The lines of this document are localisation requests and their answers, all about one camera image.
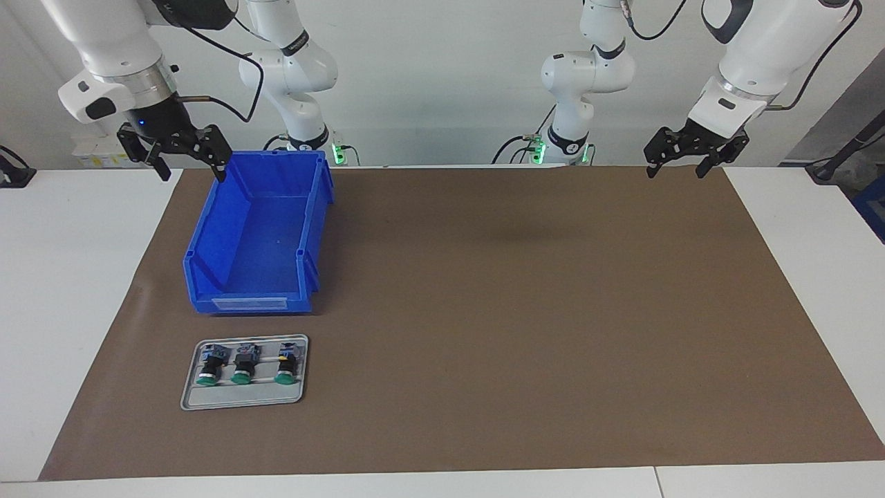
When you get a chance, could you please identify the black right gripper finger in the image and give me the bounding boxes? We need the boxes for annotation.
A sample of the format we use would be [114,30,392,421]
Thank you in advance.
[180,124,233,183]
[116,123,172,183]

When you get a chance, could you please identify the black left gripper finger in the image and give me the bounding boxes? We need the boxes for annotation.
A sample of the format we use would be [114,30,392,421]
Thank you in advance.
[643,127,693,179]
[695,131,751,180]

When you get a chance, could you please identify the green push button switch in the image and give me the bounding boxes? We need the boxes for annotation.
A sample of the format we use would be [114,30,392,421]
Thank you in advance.
[230,343,262,385]

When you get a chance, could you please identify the green push button blue base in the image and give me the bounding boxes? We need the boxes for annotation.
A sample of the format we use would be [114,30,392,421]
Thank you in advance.
[195,343,229,387]

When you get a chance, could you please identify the green push button yellow mark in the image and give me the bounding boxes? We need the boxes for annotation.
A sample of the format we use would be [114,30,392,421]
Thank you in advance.
[274,342,301,385]

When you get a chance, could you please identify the white boxes with yellow labels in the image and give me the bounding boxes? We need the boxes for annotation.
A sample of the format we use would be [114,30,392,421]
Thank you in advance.
[71,135,148,169]

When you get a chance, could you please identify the black stand with pole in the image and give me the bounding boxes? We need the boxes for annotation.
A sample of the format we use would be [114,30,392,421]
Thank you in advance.
[805,111,885,184]

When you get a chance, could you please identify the blue plastic storage bin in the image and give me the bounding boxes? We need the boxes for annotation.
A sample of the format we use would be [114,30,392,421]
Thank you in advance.
[183,150,335,316]

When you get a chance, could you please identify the blue crate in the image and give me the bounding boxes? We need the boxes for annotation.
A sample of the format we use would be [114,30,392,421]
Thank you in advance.
[852,176,885,244]

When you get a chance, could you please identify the grey metal tray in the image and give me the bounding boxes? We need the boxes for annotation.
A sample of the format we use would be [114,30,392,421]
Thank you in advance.
[180,334,309,412]

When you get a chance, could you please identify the brown table mat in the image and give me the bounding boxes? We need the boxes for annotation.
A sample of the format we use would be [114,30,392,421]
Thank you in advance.
[38,166,885,481]

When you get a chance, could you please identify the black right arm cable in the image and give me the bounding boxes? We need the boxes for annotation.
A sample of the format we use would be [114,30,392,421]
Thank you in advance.
[156,0,265,124]

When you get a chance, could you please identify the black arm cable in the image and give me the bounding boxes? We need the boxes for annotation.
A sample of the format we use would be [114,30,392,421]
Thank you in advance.
[156,0,265,124]
[620,0,864,111]

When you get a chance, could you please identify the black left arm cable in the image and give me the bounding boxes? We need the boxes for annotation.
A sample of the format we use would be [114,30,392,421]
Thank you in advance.
[620,0,864,111]

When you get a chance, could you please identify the black clamp mount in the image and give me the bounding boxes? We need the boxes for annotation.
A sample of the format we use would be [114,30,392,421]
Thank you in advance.
[0,145,37,189]

